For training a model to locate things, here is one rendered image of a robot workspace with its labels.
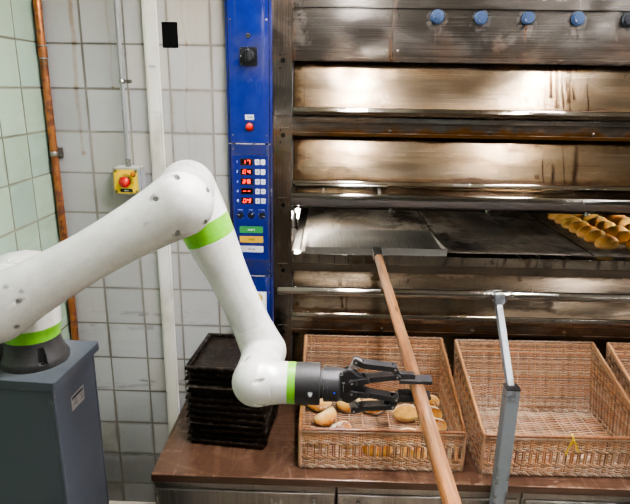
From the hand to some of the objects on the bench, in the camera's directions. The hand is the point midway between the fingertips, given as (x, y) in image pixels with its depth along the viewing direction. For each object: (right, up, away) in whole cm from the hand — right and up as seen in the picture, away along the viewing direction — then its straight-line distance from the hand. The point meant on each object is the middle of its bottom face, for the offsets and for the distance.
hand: (415, 386), depth 124 cm
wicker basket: (0, -37, +87) cm, 95 cm away
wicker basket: (+119, -40, +84) cm, 151 cm away
